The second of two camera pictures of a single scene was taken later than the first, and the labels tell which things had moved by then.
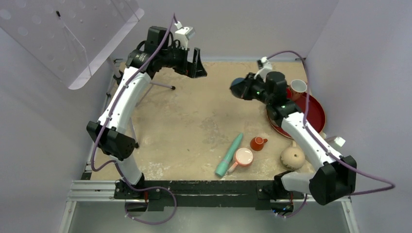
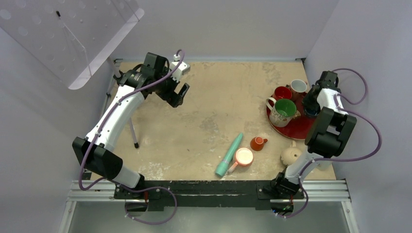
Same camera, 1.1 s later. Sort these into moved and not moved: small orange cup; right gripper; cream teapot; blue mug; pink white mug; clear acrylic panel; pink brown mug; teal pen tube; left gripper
Moved: blue mug; right gripper; left gripper
Not moved: pink brown mug; small orange cup; pink white mug; cream teapot; clear acrylic panel; teal pen tube
